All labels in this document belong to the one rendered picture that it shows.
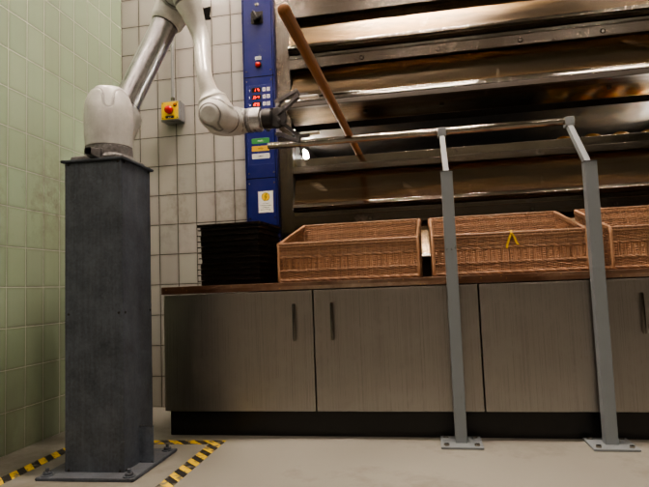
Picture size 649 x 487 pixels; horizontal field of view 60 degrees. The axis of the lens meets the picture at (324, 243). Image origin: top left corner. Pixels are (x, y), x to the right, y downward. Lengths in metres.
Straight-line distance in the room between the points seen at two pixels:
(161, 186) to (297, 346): 1.23
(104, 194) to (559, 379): 1.64
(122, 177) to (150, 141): 1.13
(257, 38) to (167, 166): 0.78
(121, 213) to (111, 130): 0.29
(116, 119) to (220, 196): 0.94
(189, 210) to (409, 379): 1.41
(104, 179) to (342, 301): 0.92
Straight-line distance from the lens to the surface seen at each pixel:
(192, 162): 2.91
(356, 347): 2.08
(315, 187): 2.70
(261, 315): 2.15
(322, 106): 2.64
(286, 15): 1.36
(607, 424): 2.13
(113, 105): 2.04
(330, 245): 2.14
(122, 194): 1.91
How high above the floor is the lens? 0.55
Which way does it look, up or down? 5 degrees up
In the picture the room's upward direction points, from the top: 2 degrees counter-clockwise
